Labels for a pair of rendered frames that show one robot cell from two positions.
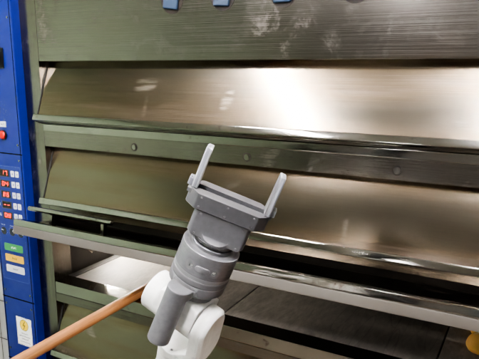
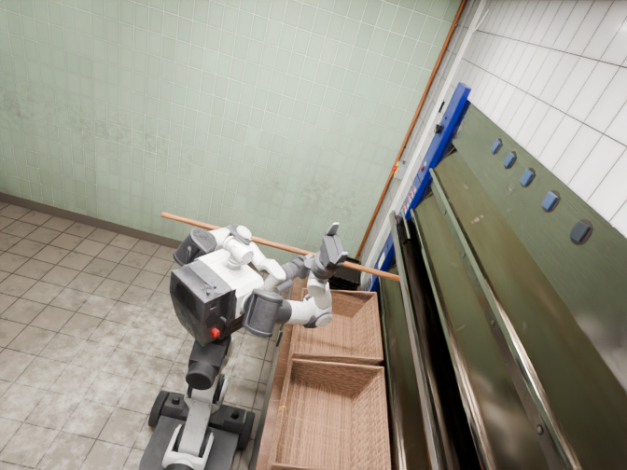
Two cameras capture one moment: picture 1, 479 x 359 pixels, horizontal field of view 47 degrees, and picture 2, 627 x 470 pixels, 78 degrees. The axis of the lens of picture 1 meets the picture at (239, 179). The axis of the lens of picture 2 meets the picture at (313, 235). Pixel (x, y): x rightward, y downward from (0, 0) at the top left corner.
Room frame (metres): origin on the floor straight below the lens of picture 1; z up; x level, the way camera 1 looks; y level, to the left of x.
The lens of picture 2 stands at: (0.11, -0.82, 2.36)
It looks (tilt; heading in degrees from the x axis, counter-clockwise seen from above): 32 degrees down; 56
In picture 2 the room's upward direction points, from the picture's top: 18 degrees clockwise
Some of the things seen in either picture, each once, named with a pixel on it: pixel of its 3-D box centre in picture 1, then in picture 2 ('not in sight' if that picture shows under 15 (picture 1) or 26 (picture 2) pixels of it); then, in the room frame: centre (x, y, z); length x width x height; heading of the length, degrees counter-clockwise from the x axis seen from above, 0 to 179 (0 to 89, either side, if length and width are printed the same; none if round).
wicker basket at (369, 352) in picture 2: not in sight; (335, 328); (1.31, 0.45, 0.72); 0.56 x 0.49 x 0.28; 62
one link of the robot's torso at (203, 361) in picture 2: not in sight; (210, 350); (0.49, 0.22, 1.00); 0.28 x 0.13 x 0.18; 61
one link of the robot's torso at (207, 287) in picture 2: not in sight; (216, 297); (0.48, 0.26, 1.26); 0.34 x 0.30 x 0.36; 116
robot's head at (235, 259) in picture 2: not in sight; (237, 253); (0.54, 0.28, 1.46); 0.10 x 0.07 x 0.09; 116
